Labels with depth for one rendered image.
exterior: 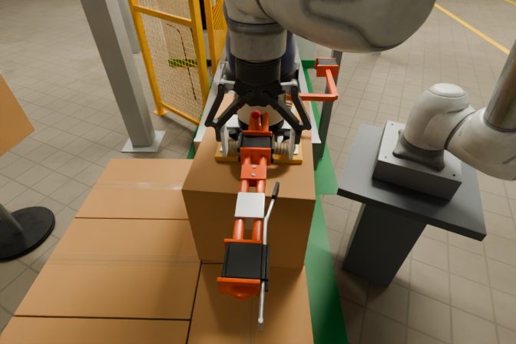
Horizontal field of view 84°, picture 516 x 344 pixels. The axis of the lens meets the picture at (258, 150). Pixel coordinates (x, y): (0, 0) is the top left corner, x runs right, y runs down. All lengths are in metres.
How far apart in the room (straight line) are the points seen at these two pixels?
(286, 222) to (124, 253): 0.68
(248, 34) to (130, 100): 2.05
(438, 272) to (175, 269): 1.47
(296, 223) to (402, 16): 0.75
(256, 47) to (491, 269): 2.01
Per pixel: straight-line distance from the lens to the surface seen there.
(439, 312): 1.93
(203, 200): 0.91
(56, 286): 1.35
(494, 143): 1.05
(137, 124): 2.55
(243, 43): 0.44
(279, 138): 1.01
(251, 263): 0.55
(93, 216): 1.49
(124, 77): 2.35
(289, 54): 0.87
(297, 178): 0.90
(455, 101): 1.14
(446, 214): 1.25
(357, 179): 1.23
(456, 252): 2.20
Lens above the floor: 1.58
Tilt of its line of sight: 40 degrees down
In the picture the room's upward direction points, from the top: straight up
